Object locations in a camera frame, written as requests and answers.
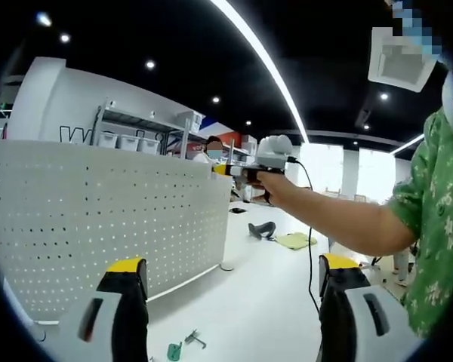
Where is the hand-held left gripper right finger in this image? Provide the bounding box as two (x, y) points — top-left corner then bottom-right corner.
(316, 253), (413, 362)

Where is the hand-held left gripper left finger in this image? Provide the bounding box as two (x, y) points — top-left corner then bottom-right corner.
(58, 257), (150, 362)

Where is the grey metal hook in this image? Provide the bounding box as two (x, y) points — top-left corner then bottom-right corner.
(183, 329), (208, 350)

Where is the white perforated mounting plate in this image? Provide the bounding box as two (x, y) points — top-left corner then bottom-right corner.
(0, 139), (236, 326)

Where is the person's right hand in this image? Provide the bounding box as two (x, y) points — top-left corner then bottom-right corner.
(248, 171), (313, 207)

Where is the grey curved headset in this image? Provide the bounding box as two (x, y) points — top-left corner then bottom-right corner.
(248, 221), (277, 241)

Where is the yellow cloth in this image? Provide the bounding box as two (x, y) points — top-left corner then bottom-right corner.
(275, 232), (319, 251)

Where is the white storage bin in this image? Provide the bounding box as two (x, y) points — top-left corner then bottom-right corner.
(119, 134), (140, 152)
(139, 137), (161, 154)
(97, 131), (119, 149)

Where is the long ceiling light strip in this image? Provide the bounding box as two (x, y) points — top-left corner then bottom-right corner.
(210, 0), (309, 143)

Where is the grey metal storage shelf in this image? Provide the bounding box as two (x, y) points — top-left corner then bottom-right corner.
(92, 97), (205, 155)

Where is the person's green floral shirt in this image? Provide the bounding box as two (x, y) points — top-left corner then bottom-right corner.
(387, 107), (453, 340)

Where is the white ceiling air vent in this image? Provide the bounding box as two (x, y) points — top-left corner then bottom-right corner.
(367, 26), (438, 93)

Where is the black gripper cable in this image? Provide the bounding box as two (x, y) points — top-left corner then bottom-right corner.
(286, 157), (322, 314)

